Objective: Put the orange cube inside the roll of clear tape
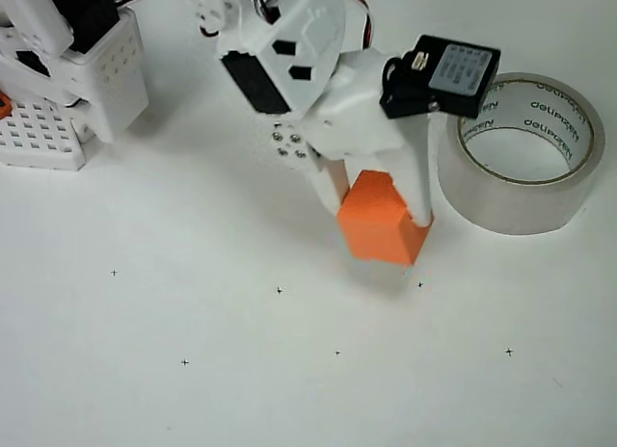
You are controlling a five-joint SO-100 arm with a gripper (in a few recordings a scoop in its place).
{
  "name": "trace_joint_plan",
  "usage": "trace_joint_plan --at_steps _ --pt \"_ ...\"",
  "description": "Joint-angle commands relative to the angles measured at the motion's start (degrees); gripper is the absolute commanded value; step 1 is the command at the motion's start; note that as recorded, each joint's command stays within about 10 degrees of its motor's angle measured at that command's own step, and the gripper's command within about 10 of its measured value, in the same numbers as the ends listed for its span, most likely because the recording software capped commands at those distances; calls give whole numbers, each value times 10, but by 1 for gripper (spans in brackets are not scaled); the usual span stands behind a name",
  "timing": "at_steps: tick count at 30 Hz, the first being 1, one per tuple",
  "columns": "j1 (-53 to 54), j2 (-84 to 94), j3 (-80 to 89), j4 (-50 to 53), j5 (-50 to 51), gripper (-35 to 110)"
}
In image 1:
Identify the orange foam cube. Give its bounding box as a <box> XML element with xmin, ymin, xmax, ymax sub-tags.
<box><xmin>335</xmin><ymin>169</ymin><xmax>435</xmax><ymax>267</ymax></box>

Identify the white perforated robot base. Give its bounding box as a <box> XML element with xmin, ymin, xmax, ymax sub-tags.
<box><xmin>0</xmin><ymin>98</ymin><xmax>89</xmax><ymax>171</ymax></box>

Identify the clear packing tape roll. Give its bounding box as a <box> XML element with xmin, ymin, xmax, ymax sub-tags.
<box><xmin>435</xmin><ymin>72</ymin><xmax>606</xmax><ymax>236</ymax></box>

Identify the red black white servo cable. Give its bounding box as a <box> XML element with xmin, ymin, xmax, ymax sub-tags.
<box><xmin>336</xmin><ymin>0</ymin><xmax>378</xmax><ymax>51</ymax></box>

